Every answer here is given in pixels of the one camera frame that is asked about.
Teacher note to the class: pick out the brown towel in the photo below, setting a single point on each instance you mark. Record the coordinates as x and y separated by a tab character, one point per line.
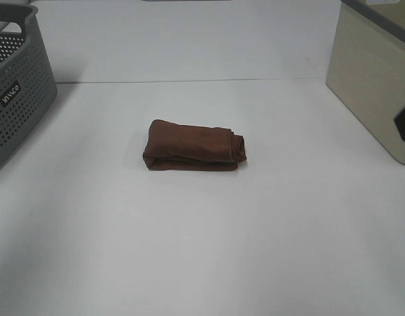
173	146

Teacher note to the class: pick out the grey perforated plastic basket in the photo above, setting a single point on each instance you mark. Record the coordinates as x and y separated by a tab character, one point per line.
27	83

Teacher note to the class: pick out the beige storage box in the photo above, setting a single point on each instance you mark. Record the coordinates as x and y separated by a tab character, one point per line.
367	67

